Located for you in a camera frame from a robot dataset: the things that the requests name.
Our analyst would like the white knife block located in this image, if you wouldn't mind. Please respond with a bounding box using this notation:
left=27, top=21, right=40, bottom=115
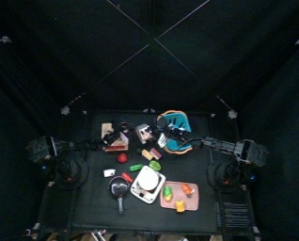
left=135, top=122, right=156, bottom=145

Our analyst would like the wooden tray with red base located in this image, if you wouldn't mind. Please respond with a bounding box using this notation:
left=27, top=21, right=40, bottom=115
left=100, top=122, right=131, bottom=153

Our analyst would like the red striped sushi toy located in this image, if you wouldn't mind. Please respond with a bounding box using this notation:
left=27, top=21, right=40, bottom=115
left=149, top=147, right=163, bottom=160

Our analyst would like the yellow egg sushi toy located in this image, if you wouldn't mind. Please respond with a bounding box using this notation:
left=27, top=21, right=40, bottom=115
left=140, top=149, right=155, bottom=161

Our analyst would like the green toy cucumber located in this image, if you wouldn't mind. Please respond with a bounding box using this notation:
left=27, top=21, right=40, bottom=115
left=128, top=163, right=144, bottom=172

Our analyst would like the green toy pepper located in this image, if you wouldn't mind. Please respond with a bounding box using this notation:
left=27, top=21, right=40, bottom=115
left=148, top=160, right=161, bottom=172

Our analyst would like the red toy sausage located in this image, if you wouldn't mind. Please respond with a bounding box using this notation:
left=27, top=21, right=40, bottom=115
left=120, top=171, right=135, bottom=184

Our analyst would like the white round plate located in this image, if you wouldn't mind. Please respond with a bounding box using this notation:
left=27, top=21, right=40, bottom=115
left=136, top=165, right=160, bottom=192

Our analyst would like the black toy frying pan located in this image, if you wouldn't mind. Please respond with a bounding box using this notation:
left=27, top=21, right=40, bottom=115
left=108, top=175, right=131, bottom=216

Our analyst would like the orange toy carrot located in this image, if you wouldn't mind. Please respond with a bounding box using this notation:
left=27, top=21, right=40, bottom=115
left=181, top=183, right=196, bottom=197

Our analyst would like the toy corn with green husk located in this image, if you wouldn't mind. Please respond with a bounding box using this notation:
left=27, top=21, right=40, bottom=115
left=161, top=185, right=173, bottom=202

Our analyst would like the white toy kitchen scale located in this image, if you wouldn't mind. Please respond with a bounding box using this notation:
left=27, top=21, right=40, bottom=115
left=129, top=170, right=167, bottom=205

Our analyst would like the pink cutting board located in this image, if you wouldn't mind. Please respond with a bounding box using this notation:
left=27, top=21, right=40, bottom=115
left=160, top=181, right=200, bottom=212

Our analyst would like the yellow toy food piece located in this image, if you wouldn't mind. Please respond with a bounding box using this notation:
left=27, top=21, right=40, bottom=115
left=175, top=201, right=187, bottom=214

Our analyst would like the teal basket with orange handles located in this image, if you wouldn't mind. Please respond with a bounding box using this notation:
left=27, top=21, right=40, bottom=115
left=157, top=109, right=195, bottom=155

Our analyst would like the thin frame cord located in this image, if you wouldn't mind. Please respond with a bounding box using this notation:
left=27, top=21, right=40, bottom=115
left=68, top=0, right=211, bottom=106
left=105, top=0, right=232, bottom=111

